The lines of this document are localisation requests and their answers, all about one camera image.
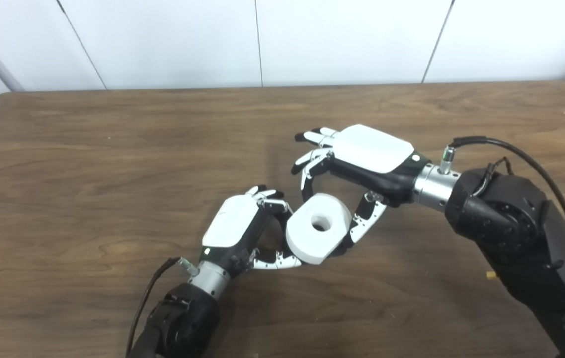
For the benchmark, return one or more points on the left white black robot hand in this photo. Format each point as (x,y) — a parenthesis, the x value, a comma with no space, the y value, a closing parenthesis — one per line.
(230,226)

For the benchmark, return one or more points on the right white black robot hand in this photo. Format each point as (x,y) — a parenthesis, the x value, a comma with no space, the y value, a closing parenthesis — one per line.
(371,154)

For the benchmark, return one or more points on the round white plastic piece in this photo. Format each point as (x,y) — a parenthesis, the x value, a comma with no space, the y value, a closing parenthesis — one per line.
(317,226)

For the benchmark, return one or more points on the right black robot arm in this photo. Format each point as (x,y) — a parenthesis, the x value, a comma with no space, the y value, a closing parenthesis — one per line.
(521,238)

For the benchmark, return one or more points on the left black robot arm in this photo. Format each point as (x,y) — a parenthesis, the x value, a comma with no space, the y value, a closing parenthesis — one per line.
(178,318)

